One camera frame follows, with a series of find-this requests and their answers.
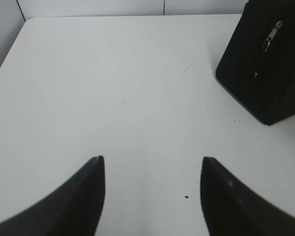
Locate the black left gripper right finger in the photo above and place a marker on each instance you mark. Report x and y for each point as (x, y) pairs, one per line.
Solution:
(231, 208)

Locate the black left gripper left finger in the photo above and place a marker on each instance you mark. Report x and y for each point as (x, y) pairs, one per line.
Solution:
(74, 209)

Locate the black tote bag tan handles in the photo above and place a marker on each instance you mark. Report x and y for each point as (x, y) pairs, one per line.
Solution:
(264, 83)

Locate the silver zipper pull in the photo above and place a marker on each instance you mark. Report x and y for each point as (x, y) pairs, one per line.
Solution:
(271, 36)

